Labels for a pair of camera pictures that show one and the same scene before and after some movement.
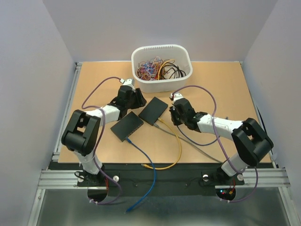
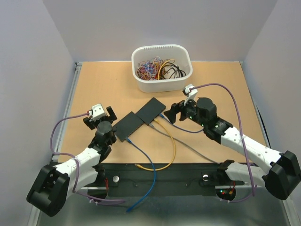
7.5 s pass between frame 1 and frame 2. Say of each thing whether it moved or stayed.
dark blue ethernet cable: moved
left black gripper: moved
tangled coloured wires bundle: stayed
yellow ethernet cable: moved
